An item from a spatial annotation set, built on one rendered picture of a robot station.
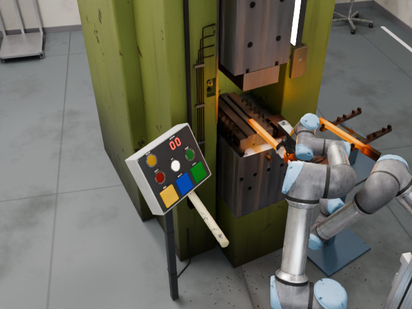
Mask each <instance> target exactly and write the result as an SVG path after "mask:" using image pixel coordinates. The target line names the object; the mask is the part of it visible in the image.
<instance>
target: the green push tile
mask: <svg viewBox="0 0 412 309"><path fill-rule="evenodd" d="M190 172H191V174H192V176H193V178H194V180H195V182H196V183H198V182H200V181H201V180H202V179H203V178H204V177H206V176H207V174H206V172H205V169H204V167H203V165H202V163H201V162H198V163H197V164H196V165H195V166H194V167H192V168H191V169H190Z"/></svg>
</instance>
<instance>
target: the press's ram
mask: <svg viewBox="0 0 412 309"><path fill-rule="evenodd" d="M295 6H296V0H219V54H218V62H219V63H220V64H222V65H223V66H224V67H225V68H226V69H227V70H228V71H229V72H230V73H231V74H233V75H234V76H236V75H241V74H245V73H246V70H247V71H248V72H252V71H257V70H260V69H265V68H268V67H272V66H275V63H276V64H277V65H279V64H284V63H288V62H289V52H290V46H291V37H292V27H293V21H294V11H295Z"/></svg>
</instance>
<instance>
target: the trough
mask: <svg viewBox="0 0 412 309"><path fill-rule="evenodd" d="M223 97H224V98H225V99H226V100H227V101H228V102H229V103H230V104H231V105H232V106H233V107H234V108H235V109H236V110H237V111H238V112H239V113H240V114H241V115H242V116H243V117H244V118H245V119H246V120H247V121H248V120H250V119H252V118H251V117H250V116H249V115H248V114H247V113H246V112H245V111H244V110H243V109H242V108H241V107H240V106H239V105H238V104H237V103H236V102H235V101H234V100H233V99H231V98H230V97H229V96H228V95H224V96H223Z"/></svg>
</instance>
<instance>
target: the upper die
mask: <svg viewBox="0 0 412 309"><path fill-rule="evenodd" d="M218 69H219V70H220V71H221V72H222V73H223V74H224V75H225V76H226V77H227V78H228V79H230V80H231V81H232V82H233V83H234V84H235V85H236V86H237V87H239V88H240V89H241V90H242V91H248V90H252V89H255V88H259V87H262V86H266V85H270V84H273V83H277V82H278V76H279V70H280V65H277V64H276V63H275V66H272V67H268V68H265V69H260V70H257V71H252V72H248V71H247V70H246V73H245V74H241V75H236V76H234V75H233V74H231V73H230V72H229V71H228V70H227V69H226V68H225V67H224V66H223V65H222V64H220V63H219V62H218Z"/></svg>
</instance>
